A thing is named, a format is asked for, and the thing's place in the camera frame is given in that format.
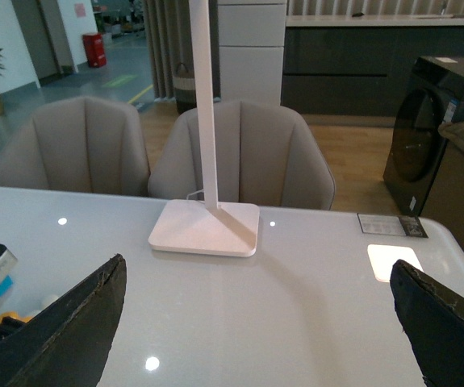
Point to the beige chair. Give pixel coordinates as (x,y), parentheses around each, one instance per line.
(82,144)
(265,155)

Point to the woven basket with handles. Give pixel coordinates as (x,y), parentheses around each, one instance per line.
(184,88)

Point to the white studded base plate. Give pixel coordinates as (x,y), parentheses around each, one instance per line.
(45,303)

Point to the blue three-stud block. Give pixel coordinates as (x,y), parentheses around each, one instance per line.
(5,285)

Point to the white desk lamp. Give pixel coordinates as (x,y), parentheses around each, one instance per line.
(209,227)

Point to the black washing machine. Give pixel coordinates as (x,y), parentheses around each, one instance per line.
(435,96)

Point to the red bin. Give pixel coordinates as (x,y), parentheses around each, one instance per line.
(94,49)

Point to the left beige chair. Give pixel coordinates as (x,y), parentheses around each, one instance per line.
(82,144)

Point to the white drawer cabinet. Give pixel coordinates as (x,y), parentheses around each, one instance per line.
(251,50)

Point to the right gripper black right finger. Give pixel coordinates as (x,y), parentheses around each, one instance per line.
(432,317)

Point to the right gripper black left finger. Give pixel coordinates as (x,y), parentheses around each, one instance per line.
(68,343)

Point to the yellow two-stud block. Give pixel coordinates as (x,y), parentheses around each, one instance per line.
(13,317)

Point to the dark grey counter cabinet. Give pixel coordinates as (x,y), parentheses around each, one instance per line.
(360,66)

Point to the grey label sticker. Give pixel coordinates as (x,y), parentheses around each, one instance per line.
(395,225)

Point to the right beige chair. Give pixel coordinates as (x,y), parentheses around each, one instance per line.
(265,155)

